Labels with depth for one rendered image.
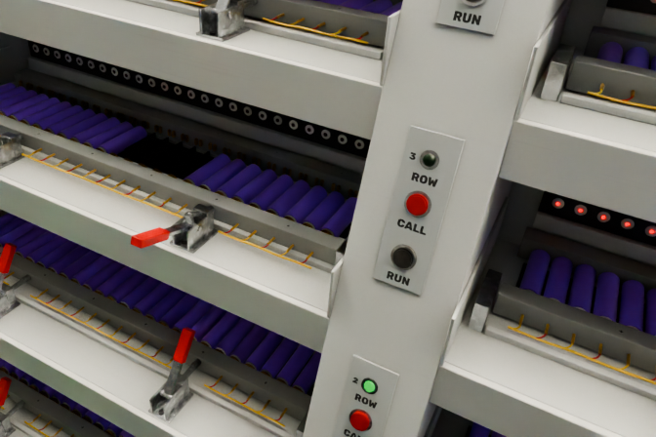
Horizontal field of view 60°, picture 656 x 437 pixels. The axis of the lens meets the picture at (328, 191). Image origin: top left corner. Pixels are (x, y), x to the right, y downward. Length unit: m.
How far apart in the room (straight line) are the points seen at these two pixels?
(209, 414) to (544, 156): 0.43
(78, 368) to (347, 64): 0.46
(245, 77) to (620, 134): 0.28
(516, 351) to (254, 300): 0.22
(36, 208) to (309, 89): 0.35
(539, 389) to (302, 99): 0.28
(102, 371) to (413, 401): 0.37
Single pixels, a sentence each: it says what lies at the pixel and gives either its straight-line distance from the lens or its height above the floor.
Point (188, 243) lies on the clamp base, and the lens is 0.53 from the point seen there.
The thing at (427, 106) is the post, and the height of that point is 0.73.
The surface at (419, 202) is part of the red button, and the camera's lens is 0.41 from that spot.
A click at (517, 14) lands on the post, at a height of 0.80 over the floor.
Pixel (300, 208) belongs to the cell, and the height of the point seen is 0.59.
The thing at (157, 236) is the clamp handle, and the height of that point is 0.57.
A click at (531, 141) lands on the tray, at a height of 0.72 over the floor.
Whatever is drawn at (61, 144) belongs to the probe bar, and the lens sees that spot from 0.69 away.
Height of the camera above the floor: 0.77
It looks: 17 degrees down
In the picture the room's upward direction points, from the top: 12 degrees clockwise
